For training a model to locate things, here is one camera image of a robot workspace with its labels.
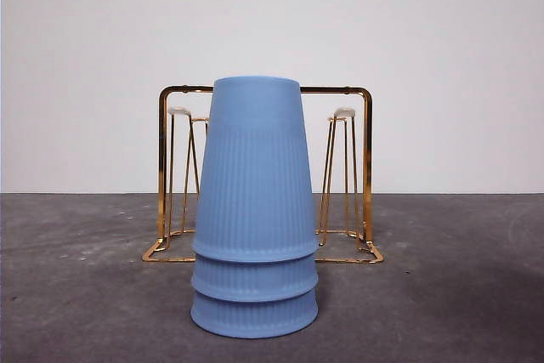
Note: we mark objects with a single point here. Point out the blue ribbed plastic cup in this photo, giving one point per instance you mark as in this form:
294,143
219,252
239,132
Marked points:
255,279
255,318
255,167

